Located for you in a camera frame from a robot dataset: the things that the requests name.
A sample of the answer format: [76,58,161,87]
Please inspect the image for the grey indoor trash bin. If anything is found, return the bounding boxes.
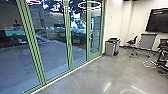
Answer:
[104,39,117,57]

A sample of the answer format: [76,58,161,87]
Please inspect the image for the black swivel office chair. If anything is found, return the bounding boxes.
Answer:
[126,35,140,59]

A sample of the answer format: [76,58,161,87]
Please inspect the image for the grey rolling panel table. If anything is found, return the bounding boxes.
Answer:
[137,32,158,53]

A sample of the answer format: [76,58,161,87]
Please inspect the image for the black wheeled cart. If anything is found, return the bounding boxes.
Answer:
[155,38,168,73]

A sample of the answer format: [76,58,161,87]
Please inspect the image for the green glass door frame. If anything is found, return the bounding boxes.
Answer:
[14,0,108,94]

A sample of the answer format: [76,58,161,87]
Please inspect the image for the black wall screen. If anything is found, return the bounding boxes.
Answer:
[145,7,168,34]

